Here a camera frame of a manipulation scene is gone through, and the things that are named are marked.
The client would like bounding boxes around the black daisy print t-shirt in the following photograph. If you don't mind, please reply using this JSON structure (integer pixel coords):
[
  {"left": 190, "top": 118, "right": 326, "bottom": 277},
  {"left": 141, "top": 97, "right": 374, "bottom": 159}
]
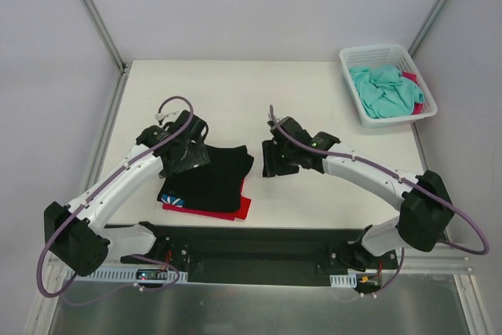
[{"left": 157, "top": 145, "right": 254, "bottom": 214}]

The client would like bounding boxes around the red t-shirt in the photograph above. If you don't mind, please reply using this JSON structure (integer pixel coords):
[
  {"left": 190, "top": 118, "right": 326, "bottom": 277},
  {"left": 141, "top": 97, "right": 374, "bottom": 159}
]
[{"left": 162, "top": 177, "right": 252, "bottom": 223}]

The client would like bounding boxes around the pink t-shirt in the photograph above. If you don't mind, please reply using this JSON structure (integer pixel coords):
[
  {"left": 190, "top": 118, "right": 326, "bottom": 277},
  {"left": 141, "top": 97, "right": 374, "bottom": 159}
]
[
  {"left": 402, "top": 71, "right": 424, "bottom": 115},
  {"left": 162, "top": 177, "right": 246, "bottom": 221}
]

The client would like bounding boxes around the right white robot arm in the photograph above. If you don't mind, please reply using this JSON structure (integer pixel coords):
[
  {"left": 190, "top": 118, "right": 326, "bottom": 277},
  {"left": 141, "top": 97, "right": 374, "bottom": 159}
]
[{"left": 262, "top": 117, "right": 453, "bottom": 271}]

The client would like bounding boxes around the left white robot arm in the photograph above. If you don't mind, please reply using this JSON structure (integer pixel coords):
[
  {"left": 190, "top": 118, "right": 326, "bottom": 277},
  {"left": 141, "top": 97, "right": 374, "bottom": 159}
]
[{"left": 44, "top": 110, "right": 209, "bottom": 277}]

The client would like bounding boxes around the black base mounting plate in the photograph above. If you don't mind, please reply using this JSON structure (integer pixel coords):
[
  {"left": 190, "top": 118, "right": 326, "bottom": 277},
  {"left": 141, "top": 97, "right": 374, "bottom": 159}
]
[{"left": 119, "top": 227, "right": 405, "bottom": 285}]

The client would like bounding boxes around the crumpled teal t-shirt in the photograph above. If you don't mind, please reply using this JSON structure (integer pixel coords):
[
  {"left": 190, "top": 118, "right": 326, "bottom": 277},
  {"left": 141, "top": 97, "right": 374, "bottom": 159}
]
[{"left": 349, "top": 65, "right": 425, "bottom": 119}]

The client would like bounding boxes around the white plastic basket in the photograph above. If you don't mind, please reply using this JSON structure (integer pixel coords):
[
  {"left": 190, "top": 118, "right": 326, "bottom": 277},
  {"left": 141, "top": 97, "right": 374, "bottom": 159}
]
[{"left": 340, "top": 44, "right": 438, "bottom": 128}]

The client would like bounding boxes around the crumpled pink t-shirt in basket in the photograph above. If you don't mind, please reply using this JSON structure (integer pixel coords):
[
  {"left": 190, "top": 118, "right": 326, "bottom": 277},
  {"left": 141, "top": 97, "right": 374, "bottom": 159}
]
[{"left": 402, "top": 71, "right": 424, "bottom": 115}]

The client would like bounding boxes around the left aluminium frame post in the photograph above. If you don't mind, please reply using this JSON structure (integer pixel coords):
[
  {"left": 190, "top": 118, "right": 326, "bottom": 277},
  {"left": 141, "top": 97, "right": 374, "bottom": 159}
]
[{"left": 80, "top": 0, "right": 127, "bottom": 73}]

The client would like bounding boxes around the aluminium frame post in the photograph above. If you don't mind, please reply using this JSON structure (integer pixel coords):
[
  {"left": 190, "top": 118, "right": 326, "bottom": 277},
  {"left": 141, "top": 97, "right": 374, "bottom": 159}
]
[
  {"left": 408, "top": 0, "right": 449, "bottom": 56},
  {"left": 80, "top": 0, "right": 127, "bottom": 73}
]

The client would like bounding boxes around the right white cable duct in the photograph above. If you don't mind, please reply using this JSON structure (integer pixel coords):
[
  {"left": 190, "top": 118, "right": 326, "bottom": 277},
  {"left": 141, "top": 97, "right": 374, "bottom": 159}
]
[{"left": 329, "top": 273, "right": 358, "bottom": 289}]

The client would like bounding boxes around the white cable duct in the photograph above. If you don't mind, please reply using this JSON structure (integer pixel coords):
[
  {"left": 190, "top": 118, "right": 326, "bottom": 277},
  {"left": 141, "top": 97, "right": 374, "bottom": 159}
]
[
  {"left": 77, "top": 268, "right": 188, "bottom": 284},
  {"left": 329, "top": 273, "right": 358, "bottom": 289}
]

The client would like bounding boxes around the left white cable duct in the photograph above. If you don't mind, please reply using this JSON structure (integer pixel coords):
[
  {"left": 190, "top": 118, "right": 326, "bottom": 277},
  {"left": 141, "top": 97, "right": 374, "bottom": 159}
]
[{"left": 77, "top": 268, "right": 188, "bottom": 284}]

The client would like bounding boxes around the right aluminium frame post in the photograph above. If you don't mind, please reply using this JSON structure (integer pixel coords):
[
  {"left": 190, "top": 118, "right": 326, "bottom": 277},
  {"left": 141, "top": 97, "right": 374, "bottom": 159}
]
[{"left": 408, "top": 0, "right": 449, "bottom": 56}]

